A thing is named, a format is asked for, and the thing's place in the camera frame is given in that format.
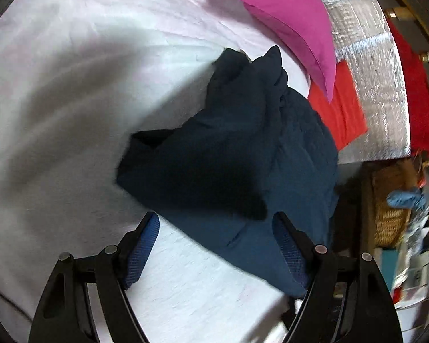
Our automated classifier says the navy blue puffer jacket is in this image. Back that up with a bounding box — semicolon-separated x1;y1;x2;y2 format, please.
116;47;338;298

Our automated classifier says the teal cardboard box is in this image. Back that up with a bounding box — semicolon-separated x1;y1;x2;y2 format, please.
380;249;399;293

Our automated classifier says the wicker basket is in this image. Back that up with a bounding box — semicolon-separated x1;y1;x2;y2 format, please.
371;159;416;249

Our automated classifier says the light blue cloth in basket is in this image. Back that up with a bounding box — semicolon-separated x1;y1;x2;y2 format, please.
386;188;426;211

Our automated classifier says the wooden side table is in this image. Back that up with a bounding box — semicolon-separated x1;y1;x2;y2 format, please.
360;162;385;254

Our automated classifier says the red pillow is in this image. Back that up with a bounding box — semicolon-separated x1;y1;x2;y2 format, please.
307;60;368;151

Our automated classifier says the red quilted blanket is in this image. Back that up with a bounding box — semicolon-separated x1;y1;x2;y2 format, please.
387;19;429;154

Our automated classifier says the white pink bed sheet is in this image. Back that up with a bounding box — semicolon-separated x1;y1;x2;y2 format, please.
0;0;312;343

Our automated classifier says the silver foil insulation panel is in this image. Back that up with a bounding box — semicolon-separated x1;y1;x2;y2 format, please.
322;0;411;164

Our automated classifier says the magenta pillow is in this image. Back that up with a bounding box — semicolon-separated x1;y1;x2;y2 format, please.
241;0;337;101

